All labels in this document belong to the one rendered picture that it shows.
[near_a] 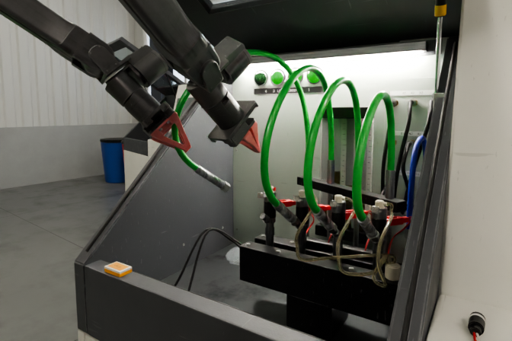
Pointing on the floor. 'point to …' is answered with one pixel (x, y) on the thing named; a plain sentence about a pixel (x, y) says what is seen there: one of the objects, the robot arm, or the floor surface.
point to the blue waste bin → (113, 160)
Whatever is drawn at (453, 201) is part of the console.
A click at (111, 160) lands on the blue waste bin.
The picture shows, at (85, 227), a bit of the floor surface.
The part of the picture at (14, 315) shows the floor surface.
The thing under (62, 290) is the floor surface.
